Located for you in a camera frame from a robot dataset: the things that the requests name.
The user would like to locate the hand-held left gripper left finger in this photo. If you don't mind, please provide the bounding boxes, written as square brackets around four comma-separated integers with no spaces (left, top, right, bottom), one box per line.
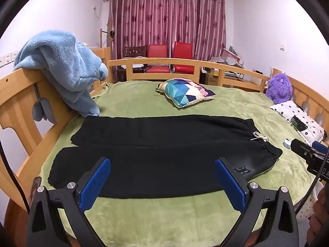
[26,157,111,247]

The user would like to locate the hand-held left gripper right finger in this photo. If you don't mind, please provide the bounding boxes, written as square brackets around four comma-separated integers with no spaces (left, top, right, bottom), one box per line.
[214,158,301,247]

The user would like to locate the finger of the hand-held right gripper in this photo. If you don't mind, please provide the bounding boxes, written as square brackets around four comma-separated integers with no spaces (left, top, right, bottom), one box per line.
[290,138,316,160]
[312,141,329,157]

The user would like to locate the black pants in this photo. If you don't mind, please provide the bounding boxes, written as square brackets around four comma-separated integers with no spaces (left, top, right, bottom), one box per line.
[48,115,283,199]

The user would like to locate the person's right hand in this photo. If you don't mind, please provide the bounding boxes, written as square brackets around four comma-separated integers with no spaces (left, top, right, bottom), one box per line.
[307,188,329,243]

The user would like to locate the small black pouch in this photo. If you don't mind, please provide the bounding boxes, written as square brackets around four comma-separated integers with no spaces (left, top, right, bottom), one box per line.
[290,116,308,132]

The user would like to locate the white flower print pillow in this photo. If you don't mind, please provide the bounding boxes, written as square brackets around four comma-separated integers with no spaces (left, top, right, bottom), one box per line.
[269,100,325,144]

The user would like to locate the purple plush toy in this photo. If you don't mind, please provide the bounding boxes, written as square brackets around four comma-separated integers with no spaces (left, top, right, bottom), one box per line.
[265,73,293,105]

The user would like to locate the geometric print pillow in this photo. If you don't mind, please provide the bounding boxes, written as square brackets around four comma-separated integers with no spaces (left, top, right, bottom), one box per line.
[155,78,216,108]

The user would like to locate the green fleece blanket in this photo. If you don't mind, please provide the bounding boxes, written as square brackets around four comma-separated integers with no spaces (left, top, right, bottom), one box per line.
[40,80,319,247]

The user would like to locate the cardboard box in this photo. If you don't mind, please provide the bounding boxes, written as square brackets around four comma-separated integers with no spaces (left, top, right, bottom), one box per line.
[204,68,220,85]

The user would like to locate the pile of plastic packaging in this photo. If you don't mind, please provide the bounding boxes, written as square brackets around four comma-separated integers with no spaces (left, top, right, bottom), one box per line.
[209,46,244,69]

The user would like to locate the dark wooden chair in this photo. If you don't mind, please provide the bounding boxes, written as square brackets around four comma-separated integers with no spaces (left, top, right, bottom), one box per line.
[123,46,147,70]

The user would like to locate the wooden coat rack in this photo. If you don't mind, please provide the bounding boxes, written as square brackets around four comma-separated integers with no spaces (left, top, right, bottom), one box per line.
[100,28,115,49]

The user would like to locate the maroon patterned curtain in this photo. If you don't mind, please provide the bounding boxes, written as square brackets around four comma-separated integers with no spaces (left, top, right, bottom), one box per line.
[108,0,227,62]

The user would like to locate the black cable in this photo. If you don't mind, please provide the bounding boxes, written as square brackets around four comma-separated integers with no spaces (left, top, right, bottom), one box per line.
[297,154,329,213]

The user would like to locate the wooden bed frame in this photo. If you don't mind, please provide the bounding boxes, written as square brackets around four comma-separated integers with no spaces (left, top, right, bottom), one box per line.
[0,57,329,247]

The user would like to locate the white wall outlets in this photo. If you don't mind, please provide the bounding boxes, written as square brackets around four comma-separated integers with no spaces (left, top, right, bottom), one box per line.
[0,53,14,68]

